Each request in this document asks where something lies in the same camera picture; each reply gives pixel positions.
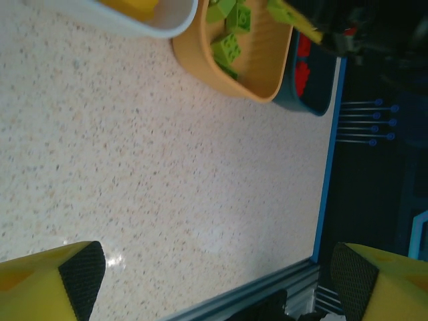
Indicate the red lego brick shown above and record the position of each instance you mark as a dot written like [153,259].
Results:
[304,45]
[302,75]

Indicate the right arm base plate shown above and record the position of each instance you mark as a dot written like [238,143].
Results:
[267,306]

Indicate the aluminium front rail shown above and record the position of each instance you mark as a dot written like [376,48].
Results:
[267,284]

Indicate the long green lego brick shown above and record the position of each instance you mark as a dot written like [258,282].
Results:
[277,9]

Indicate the white plastic bin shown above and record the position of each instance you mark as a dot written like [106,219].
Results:
[167,28]

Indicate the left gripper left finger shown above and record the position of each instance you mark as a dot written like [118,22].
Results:
[40,287]

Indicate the orange lego brick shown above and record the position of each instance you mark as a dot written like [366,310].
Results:
[133,6]

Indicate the orange plastic bin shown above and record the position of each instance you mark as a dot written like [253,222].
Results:
[200,60]

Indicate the dark teal plastic bin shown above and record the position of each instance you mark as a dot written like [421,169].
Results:
[287,97]

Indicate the blue table edge strip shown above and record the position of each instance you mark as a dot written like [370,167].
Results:
[329,160]

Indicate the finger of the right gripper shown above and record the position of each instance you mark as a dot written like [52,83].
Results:
[306,28]

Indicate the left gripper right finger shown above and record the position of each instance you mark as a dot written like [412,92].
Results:
[384,287]

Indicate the small green lego brick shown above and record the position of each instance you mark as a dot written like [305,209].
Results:
[216,11]
[227,50]

